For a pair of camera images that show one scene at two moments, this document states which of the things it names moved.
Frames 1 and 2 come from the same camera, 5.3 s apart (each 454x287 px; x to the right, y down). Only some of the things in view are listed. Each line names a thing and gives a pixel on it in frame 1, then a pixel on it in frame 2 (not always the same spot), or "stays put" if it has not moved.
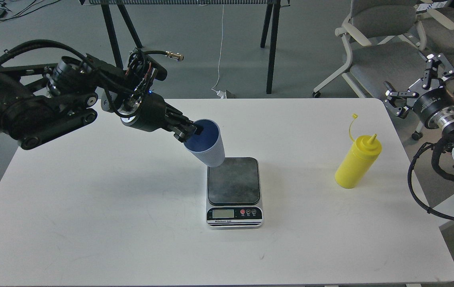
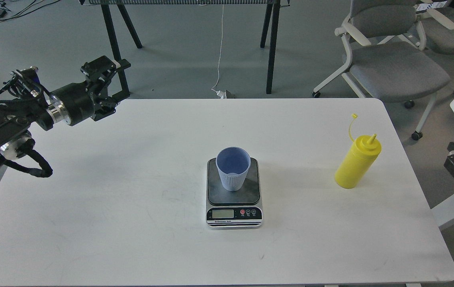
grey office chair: [386, 43] stays put
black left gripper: [154, 114] → [82, 103]
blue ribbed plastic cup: [207, 148] → [233, 163]
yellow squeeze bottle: [363, 153] stays put
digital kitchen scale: [233, 194] stays put
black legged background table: [270, 10] stays put
